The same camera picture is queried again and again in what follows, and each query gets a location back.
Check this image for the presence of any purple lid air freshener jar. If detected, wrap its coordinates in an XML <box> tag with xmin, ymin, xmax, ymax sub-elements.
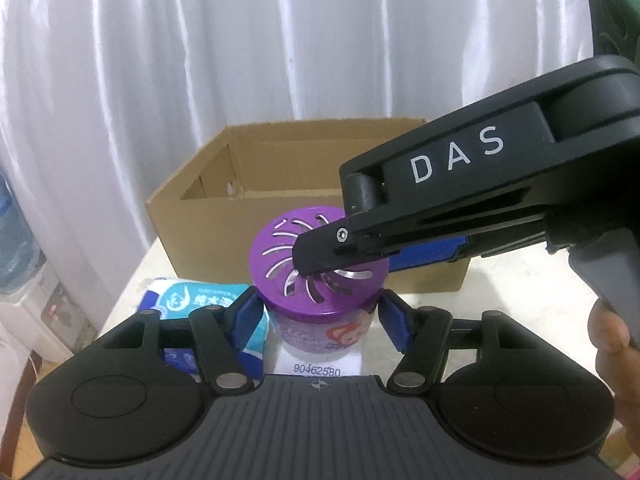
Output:
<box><xmin>250</xmin><ymin>206</ymin><xmax>390</xmax><ymax>354</ymax></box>

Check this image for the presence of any person's right hand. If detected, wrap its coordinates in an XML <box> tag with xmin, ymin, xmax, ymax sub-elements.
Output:
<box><xmin>588</xmin><ymin>299</ymin><xmax>640</xmax><ymax>455</ymax></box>

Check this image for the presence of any blue tissue pack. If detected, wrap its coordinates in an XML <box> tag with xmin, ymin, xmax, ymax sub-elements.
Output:
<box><xmin>138</xmin><ymin>278</ymin><xmax>268</xmax><ymax>382</ymax></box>

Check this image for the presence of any brown cardboard box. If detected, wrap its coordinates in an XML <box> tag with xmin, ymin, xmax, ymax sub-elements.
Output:
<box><xmin>144</xmin><ymin>117</ymin><xmax>472</xmax><ymax>295</ymax></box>

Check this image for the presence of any white water dispenser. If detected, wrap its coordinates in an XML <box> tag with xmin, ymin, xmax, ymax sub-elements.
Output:
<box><xmin>1</xmin><ymin>262</ymin><xmax>98</xmax><ymax>363</ymax></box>

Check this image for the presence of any blue water jug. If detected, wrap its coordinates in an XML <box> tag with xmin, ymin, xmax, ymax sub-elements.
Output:
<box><xmin>0</xmin><ymin>176</ymin><xmax>41</xmax><ymax>295</ymax></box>

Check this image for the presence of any white curtain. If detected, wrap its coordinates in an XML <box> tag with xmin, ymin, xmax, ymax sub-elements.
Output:
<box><xmin>1</xmin><ymin>0</ymin><xmax>591</xmax><ymax>287</ymax></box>

